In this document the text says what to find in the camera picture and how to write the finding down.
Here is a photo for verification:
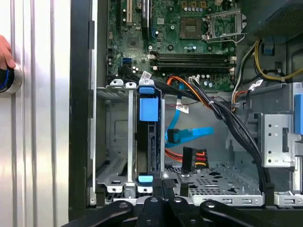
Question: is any white grey wire bundle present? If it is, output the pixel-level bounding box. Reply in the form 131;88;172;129
231;42;257;96

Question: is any orange flat data wire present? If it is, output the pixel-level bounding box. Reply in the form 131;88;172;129
166;75;209;107

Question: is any green motherboard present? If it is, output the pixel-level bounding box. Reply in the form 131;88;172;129
106;0;240;93

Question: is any CPU socket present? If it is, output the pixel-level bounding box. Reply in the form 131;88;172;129
179;17;203;40

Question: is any black RAM slot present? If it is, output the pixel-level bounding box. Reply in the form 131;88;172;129
150;56;237;63
150;51;237;58
150;61;237;68
151;66;237;73

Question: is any black cable bundle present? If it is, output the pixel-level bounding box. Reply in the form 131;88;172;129
151;77;276;207

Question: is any person's hand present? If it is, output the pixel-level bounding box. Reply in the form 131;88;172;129
0;35;17;70

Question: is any blue flat data wire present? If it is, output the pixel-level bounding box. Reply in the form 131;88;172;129
165;82;215;149

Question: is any red orange wire bundle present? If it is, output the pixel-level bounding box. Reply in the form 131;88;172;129
230;90;249;112

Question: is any black graphics card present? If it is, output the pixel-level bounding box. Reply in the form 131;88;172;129
141;0;152;40

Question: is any hard disk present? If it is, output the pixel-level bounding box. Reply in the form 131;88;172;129
136;86;165;185

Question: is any metal locking lever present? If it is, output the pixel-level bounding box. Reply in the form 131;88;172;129
201;33;247;44

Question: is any black open PC case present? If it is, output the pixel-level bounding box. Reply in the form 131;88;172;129
68;0;303;227

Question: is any grey power supply unit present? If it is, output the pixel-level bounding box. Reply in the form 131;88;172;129
239;0;303;41

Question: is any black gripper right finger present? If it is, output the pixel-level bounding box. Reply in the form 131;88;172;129
162;178;283;227

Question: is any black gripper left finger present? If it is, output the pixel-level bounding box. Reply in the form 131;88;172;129
61;178;167;227

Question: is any silver disk bay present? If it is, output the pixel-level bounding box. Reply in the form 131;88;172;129
95;79;167;202

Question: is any metal socket cover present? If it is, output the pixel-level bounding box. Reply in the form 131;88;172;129
204;9;246;42

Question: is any black plug power wire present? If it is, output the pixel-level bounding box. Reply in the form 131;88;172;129
164;146;208;173

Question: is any yellow wire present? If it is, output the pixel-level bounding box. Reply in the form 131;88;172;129
254;39;303;81

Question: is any silver optical drive bay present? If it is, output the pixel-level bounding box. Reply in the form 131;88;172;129
252;82;303;207

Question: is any white expansion slot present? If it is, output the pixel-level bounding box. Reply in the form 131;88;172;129
126;0;133;26

